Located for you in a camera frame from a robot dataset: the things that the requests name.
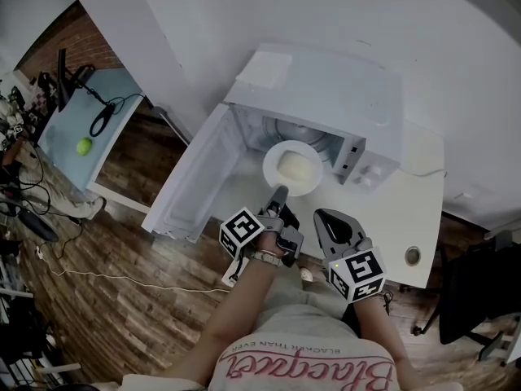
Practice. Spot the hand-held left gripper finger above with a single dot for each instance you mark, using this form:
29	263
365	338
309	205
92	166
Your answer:
280	197

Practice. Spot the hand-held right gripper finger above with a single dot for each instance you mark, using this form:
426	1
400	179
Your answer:
357	229
324	240

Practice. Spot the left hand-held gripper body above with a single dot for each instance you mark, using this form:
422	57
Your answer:
240	228

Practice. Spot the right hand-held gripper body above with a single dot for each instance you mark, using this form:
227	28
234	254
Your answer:
358	271

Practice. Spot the white round plate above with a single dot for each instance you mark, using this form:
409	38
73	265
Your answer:
270	165

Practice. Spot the white microwave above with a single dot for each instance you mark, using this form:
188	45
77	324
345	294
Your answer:
334	92

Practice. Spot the person's right forearm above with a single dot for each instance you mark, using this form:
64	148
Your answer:
378	328

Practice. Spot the person's left forearm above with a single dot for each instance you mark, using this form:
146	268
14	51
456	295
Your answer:
228	324

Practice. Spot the person's left hand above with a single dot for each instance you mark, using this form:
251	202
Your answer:
268	246

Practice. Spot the white office desk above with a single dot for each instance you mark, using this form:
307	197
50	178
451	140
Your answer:
390	218

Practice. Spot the person's white shoe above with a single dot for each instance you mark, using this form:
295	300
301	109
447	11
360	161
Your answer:
306	274

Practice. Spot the person's grey trousers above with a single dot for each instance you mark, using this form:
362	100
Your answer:
309	295

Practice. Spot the person's white printed shirt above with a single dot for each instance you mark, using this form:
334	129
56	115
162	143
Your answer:
305	328

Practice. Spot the black office chair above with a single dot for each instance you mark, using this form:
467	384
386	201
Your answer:
468	291

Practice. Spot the white side table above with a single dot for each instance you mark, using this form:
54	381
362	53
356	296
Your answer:
506	228

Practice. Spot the black desk lamp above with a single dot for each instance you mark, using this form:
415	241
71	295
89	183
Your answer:
102	120

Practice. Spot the green ball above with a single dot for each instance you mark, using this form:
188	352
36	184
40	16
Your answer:
84	146

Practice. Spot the light blue table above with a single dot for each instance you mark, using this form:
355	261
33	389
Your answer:
69	137

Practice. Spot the black box device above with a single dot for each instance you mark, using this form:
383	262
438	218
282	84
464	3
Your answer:
85	73

